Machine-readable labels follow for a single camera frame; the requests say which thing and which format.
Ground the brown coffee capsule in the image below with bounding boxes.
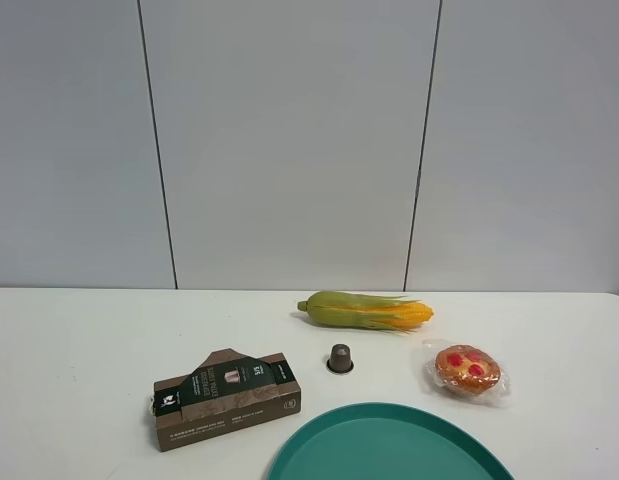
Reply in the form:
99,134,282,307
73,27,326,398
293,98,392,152
326,344,354,375

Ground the corn cob with husk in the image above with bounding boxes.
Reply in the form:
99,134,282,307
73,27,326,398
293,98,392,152
297,291,434,332

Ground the wrapped fruit tart pastry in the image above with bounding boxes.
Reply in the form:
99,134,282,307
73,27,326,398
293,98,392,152
418,340,511,407

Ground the teal round plate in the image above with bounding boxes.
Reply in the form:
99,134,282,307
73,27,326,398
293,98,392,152
266,403,512,480

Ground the brown espresso capsule box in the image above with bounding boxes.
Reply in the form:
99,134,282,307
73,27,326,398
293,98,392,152
152,349,301,452

